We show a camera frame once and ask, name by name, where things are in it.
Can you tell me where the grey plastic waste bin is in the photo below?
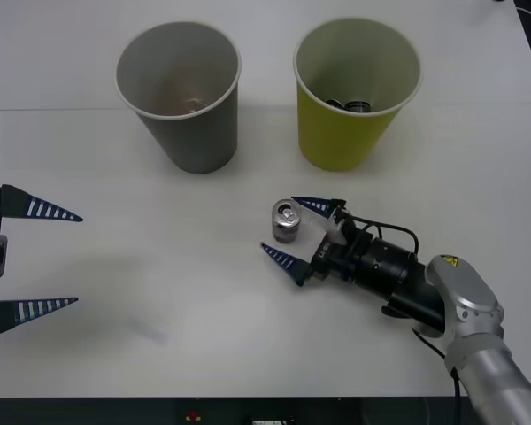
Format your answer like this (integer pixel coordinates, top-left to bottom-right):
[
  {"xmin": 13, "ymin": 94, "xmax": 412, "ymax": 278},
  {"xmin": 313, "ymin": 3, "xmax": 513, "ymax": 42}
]
[{"xmin": 114, "ymin": 22, "xmax": 242, "ymax": 174}]

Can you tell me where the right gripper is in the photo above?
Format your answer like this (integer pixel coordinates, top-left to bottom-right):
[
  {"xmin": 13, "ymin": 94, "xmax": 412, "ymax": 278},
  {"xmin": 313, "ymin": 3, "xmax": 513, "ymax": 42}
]
[{"xmin": 259, "ymin": 195, "xmax": 356, "ymax": 288}]

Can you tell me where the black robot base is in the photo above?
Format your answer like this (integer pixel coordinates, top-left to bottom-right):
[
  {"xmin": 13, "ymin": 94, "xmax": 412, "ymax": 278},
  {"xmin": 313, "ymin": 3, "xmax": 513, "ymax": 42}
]
[{"xmin": 0, "ymin": 397, "xmax": 473, "ymax": 425}]

